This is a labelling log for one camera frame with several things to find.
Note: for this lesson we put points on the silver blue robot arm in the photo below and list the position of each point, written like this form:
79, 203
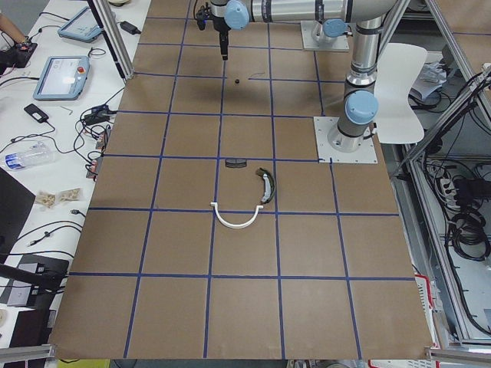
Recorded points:
360, 104

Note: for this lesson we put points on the blue teach pendant far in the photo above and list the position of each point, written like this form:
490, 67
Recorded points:
82, 27

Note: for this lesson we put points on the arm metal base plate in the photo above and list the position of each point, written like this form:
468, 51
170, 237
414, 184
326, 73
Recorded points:
334, 147
314, 39

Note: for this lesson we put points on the white plastic chair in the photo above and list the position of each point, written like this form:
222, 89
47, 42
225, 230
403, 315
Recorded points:
397, 69

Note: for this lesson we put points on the black power adapter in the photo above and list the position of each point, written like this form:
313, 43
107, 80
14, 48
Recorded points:
130, 28

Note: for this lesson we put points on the blue teach pendant near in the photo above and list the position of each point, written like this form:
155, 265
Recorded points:
62, 78

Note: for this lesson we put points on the green curved brake shoe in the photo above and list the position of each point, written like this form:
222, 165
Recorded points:
270, 186

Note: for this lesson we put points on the clear plastic water bottle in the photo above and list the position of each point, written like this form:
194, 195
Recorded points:
36, 155

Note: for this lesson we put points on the white curved plastic bracket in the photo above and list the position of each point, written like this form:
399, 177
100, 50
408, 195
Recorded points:
233, 223

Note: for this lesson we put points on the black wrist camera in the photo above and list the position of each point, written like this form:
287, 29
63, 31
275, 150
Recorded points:
202, 16

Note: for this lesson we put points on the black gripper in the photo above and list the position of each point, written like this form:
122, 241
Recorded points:
222, 37

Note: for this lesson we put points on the aluminium frame post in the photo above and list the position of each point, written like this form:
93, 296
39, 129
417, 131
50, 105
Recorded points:
108, 26

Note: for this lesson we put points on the black smartphone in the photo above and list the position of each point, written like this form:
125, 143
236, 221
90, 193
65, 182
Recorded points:
36, 113

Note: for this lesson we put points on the dark grey brake pad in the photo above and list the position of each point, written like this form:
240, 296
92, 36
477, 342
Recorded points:
235, 163

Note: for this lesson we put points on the blue teach pendant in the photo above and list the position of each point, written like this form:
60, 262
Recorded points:
82, 27
62, 78

